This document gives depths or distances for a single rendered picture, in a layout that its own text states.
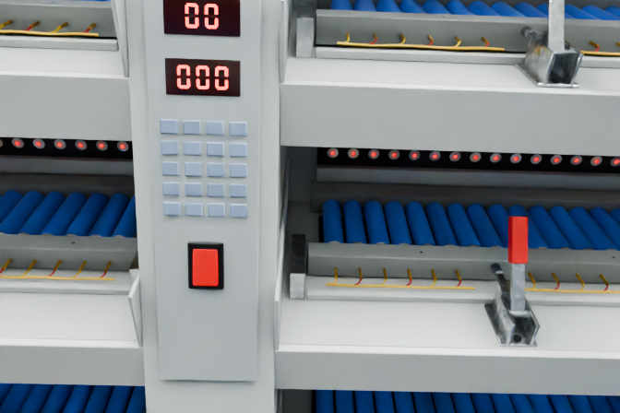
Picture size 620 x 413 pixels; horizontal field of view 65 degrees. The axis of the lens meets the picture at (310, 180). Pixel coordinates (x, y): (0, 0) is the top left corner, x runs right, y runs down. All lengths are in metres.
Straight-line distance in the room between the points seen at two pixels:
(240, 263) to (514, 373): 0.22
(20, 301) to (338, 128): 0.28
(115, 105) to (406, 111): 0.19
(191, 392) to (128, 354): 0.05
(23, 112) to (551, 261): 0.41
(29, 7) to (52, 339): 0.24
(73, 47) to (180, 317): 0.20
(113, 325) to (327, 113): 0.22
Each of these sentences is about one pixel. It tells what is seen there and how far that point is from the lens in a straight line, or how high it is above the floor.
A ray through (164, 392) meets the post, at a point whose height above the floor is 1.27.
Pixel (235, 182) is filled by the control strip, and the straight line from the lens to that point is 0.32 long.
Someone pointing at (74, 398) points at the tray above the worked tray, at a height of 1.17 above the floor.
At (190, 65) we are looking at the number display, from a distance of 0.32.
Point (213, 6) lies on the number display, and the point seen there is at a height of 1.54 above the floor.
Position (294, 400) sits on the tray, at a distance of 0.57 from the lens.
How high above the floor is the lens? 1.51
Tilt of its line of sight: 14 degrees down
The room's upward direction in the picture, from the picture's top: 2 degrees clockwise
